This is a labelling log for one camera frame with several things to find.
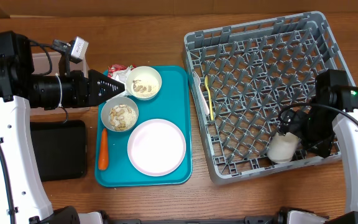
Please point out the clear plastic bin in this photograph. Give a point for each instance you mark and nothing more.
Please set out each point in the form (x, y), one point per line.
(41, 65)

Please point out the white plastic fork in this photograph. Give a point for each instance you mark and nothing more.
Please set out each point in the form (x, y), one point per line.
(198, 87)

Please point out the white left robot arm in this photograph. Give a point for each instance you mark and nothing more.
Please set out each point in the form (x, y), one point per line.
(22, 195)

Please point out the white round plate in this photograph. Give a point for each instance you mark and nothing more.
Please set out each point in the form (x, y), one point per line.
(156, 147)

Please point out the grey dishwasher rack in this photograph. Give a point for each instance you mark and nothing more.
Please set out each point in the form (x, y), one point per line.
(255, 69)

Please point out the orange carrot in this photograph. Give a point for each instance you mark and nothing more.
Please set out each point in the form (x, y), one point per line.
(103, 160)

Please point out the black plastic bin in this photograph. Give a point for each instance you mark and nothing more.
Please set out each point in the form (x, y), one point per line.
(60, 149)

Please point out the grey bowl with peanuts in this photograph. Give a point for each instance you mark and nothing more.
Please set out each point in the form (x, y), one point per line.
(119, 114)

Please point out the cream bowl with peanuts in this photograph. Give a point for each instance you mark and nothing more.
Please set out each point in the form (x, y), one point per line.
(143, 83)

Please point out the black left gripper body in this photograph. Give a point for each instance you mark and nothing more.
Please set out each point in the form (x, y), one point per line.
(73, 96)

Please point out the teal plastic tray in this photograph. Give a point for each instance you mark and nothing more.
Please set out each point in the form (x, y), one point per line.
(172, 103)

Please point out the crumpled white napkin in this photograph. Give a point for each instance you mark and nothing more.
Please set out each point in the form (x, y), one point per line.
(121, 75)

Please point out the white plastic cup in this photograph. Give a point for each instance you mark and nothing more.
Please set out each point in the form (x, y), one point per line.
(282, 147)

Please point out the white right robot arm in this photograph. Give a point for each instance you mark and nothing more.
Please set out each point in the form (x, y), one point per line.
(333, 92)

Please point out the yellow plastic utensil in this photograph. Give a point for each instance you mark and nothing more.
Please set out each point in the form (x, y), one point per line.
(211, 114)

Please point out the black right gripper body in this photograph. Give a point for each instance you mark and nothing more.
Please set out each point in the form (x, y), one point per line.
(314, 127)

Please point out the red snack wrapper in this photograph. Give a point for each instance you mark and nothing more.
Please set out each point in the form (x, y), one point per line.
(117, 69)

